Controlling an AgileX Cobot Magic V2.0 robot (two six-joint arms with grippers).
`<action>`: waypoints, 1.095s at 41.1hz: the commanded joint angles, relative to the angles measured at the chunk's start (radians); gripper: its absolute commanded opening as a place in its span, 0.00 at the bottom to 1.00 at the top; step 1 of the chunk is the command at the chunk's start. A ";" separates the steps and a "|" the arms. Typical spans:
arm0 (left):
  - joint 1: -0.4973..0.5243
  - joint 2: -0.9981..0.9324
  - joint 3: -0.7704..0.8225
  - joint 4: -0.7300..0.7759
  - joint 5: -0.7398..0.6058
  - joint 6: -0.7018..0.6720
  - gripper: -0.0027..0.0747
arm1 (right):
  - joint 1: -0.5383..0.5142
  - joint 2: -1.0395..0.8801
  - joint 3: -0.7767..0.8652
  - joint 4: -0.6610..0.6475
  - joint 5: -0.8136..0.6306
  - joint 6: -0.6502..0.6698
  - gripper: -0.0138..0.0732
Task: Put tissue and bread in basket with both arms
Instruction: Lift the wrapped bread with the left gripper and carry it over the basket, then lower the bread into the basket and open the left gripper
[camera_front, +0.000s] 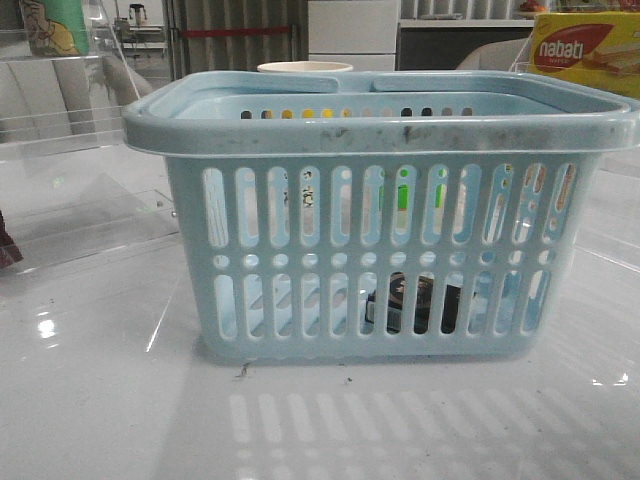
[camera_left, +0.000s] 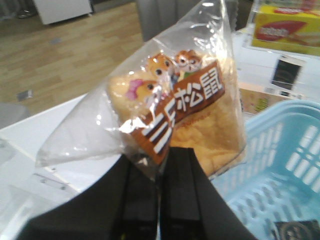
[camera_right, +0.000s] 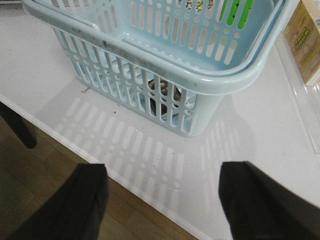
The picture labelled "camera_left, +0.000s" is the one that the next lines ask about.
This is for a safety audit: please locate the yellow nabati wafer box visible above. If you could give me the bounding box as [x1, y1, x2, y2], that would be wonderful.
[251, 5, 320, 56]

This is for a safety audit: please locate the packaged bread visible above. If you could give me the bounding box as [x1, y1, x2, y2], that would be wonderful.
[35, 0, 246, 179]

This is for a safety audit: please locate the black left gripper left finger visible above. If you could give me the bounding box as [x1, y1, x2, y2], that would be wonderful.
[17, 155, 158, 240]

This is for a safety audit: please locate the light blue plastic basket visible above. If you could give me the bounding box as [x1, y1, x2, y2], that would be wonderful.
[212, 100, 320, 240]

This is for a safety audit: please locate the black tissue pack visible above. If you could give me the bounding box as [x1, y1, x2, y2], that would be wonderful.
[271, 219, 320, 240]

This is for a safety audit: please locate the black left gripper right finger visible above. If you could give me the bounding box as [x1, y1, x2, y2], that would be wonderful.
[160, 147, 256, 240]

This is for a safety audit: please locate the black and white box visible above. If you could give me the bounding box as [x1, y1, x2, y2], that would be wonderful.
[271, 55, 306, 90]

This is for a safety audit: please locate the white cabinet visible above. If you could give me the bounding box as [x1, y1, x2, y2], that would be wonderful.
[33, 0, 93, 25]

